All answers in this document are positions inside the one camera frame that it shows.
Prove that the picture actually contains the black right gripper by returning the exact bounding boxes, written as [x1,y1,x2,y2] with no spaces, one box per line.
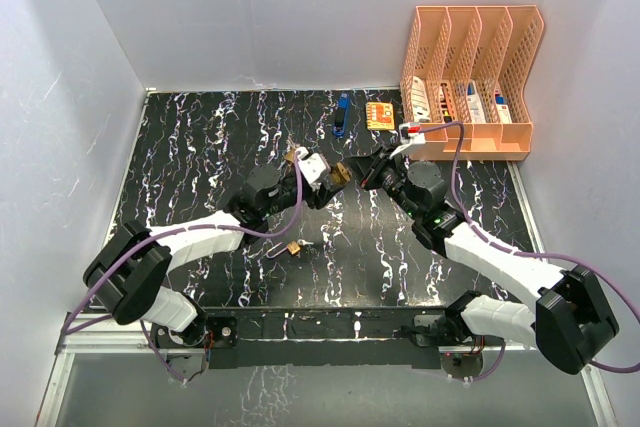
[344,144,421,221]

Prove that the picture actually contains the aluminium frame rail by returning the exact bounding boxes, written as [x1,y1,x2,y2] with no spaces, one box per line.
[37,161,619,427]

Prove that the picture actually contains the large brass padlock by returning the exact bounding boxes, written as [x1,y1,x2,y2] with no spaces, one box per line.
[285,149,297,165]

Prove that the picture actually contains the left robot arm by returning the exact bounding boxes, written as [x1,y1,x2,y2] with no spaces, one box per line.
[83,154,332,346]

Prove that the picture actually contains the medium brass padlock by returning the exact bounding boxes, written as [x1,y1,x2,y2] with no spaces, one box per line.
[329,162,351,187]

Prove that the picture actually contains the orange file organizer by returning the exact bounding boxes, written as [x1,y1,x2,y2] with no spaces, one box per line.
[400,5,544,161]

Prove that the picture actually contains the yellow spiral notebook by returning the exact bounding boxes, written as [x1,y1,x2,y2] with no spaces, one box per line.
[365,102,395,131]

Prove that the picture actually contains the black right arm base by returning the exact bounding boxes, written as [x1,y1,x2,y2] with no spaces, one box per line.
[393,314,488,354]

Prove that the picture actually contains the white blue box in organizer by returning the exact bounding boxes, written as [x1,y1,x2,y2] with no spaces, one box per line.
[458,79,486,124]

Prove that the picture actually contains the blue red box in organizer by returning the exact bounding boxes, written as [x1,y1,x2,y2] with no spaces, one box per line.
[494,93,513,124]

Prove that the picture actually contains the small brass padlock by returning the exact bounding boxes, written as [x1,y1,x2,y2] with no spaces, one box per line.
[265,241,301,259]

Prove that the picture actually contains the red black item in organizer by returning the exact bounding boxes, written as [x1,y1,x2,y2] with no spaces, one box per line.
[438,82,453,123]

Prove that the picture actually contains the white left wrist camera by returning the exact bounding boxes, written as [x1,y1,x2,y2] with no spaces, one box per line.
[294,147,331,191]

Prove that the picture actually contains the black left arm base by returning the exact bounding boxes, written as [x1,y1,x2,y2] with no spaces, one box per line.
[151,315,238,351]

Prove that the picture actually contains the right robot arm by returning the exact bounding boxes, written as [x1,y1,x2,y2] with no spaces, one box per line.
[344,147,619,375]

